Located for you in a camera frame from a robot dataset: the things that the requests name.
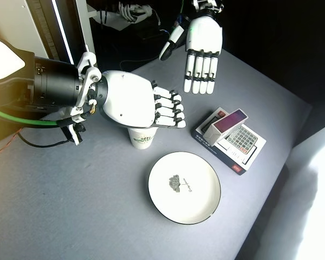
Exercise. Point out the spare white robot hand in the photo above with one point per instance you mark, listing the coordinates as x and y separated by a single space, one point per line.
132 12

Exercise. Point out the white cabinet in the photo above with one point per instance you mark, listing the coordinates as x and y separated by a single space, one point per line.
16 19

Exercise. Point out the small maroon-topped box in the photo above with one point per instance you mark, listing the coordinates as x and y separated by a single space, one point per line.
227 124

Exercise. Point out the grey table cloth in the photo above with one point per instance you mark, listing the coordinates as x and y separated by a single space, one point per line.
70 203

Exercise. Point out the white sheet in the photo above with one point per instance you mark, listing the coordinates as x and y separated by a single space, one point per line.
113 21

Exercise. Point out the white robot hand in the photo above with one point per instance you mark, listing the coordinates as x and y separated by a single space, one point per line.
127 100
204 35

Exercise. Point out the white plate with leaf print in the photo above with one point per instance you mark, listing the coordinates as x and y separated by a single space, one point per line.
195 200

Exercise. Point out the white calculator box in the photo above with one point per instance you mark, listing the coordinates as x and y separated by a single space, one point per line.
243 140

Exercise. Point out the white paper cup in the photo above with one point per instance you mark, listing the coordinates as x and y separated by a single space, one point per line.
142 139

